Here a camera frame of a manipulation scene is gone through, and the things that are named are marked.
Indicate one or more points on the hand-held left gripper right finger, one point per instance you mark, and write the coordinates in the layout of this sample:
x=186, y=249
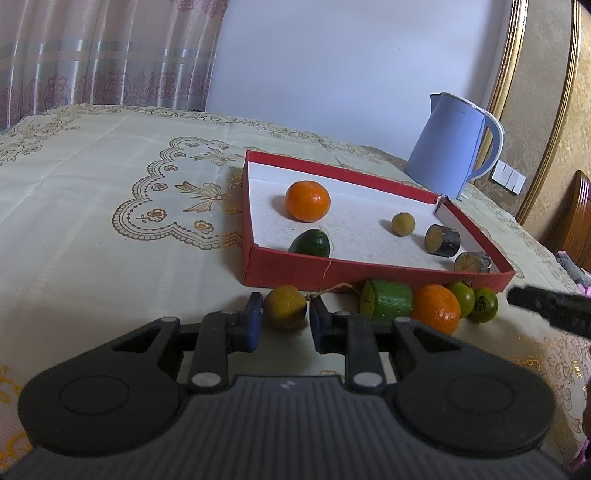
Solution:
x=318, y=327

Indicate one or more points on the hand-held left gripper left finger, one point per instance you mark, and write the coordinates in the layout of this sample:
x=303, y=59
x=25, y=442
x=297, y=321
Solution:
x=254, y=323

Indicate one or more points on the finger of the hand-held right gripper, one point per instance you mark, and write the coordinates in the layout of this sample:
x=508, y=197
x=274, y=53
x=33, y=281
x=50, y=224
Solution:
x=554, y=307

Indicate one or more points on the large yellow round fruit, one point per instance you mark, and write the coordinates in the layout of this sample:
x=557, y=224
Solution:
x=284, y=307

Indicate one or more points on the dark green tomato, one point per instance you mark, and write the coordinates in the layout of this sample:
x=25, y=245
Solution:
x=485, y=307

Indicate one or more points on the cylindrical cucumber piece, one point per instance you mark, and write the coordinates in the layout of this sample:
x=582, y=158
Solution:
x=388, y=302

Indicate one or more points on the cucumber end piece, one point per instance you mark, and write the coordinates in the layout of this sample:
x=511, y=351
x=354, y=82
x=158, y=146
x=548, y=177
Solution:
x=310, y=243

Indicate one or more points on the light green tomato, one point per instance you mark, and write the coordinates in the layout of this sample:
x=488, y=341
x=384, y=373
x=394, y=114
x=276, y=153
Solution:
x=464, y=297

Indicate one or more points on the dark eggplant piece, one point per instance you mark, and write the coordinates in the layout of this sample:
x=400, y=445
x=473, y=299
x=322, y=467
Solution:
x=471, y=263
x=443, y=242

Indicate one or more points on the small orange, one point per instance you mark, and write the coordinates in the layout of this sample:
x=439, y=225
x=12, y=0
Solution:
x=434, y=309

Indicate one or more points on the red cardboard box tray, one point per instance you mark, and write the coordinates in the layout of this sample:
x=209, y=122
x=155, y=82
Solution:
x=360, y=217

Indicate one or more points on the large orange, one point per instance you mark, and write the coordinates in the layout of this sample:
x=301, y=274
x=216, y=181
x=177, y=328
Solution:
x=307, y=201

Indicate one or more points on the small yellow round fruit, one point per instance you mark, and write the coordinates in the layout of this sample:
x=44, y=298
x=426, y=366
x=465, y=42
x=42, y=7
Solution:
x=403, y=225

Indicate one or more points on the grey pink cloth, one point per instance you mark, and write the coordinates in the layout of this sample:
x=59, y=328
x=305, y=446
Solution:
x=572, y=265

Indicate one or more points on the wooden headboard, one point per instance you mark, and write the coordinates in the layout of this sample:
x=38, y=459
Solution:
x=577, y=217

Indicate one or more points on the cream embroidered tablecloth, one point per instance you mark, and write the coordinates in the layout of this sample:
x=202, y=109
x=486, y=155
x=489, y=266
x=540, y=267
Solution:
x=92, y=230

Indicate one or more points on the blue electric kettle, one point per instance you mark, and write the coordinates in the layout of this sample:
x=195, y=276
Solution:
x=443, y=147

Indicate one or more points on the patterned pink curtain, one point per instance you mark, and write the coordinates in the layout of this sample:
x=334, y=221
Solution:
x=92, y=55

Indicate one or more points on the white wall switch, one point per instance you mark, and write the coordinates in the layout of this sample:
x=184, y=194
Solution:
x=508, y=176

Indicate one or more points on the gold framed wall panel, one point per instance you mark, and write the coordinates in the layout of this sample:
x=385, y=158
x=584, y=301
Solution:
x=531, y=92

